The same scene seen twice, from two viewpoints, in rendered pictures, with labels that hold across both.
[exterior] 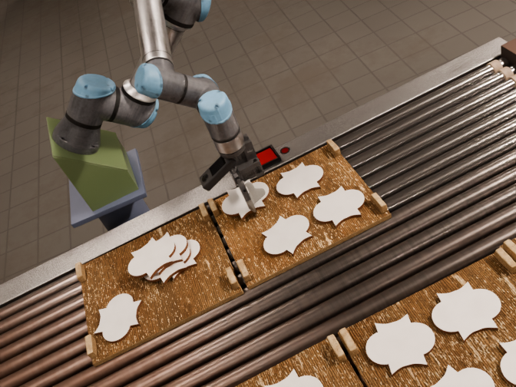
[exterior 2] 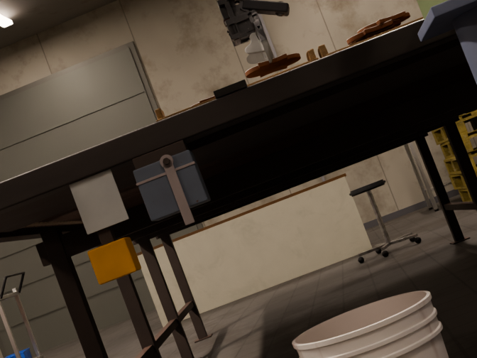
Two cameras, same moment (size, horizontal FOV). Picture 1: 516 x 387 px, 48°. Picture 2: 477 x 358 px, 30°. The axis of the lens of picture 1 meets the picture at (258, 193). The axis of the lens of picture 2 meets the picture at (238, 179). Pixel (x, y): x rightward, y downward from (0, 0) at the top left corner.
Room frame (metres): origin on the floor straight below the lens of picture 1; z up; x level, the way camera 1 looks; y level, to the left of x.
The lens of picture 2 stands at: (3.37, 0.11, 0.64)
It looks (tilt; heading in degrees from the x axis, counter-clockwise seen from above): 3 degrees up; 187
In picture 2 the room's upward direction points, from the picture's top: 21 degrees counter-clockwise
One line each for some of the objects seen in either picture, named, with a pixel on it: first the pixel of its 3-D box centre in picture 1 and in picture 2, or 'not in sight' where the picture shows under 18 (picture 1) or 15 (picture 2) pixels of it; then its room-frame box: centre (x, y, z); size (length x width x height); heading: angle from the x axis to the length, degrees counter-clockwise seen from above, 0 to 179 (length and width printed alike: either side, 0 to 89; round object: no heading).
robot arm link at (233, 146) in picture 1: (227, 138); not in sight; (1.17, 0.02, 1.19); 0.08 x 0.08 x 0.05
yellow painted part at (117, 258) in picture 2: not in sight; (102, 227); (1.42, -0.44, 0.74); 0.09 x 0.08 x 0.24; 95
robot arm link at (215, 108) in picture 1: (218, 115); not in sight; (1.17, 0.01, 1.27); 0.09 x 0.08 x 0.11; 6
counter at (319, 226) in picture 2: not in sight; (253, 249); (-5.08, -0.96, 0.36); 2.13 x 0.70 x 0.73; 91
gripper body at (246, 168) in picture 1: (239, 160); (241, 17); (1.18, 0.01, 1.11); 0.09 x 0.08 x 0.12; 96
